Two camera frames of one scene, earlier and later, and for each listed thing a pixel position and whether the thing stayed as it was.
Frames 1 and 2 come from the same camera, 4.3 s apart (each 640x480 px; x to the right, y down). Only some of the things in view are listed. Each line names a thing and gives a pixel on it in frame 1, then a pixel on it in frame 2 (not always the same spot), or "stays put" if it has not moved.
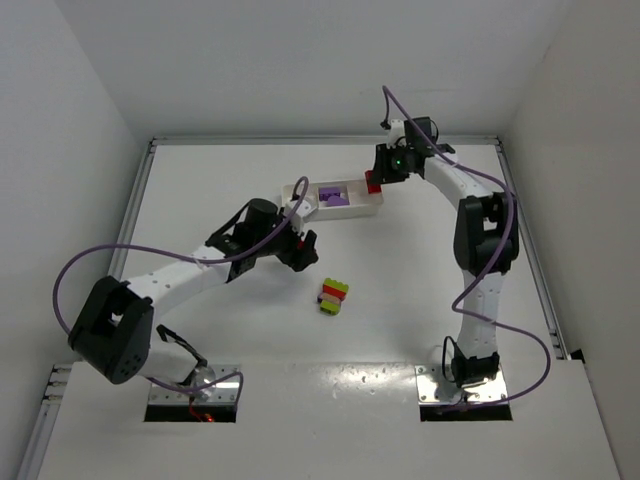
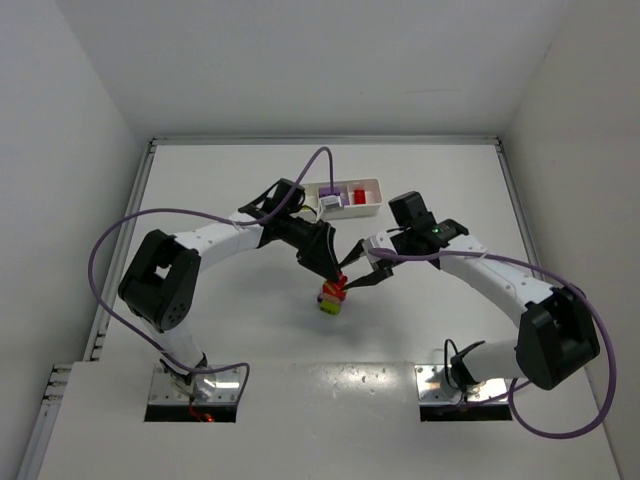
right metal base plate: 432,387 stays put
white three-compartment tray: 339,198 stays put
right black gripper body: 382,166 -> 382,257
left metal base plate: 203,377 stays put
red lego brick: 372,187 -> 360,197
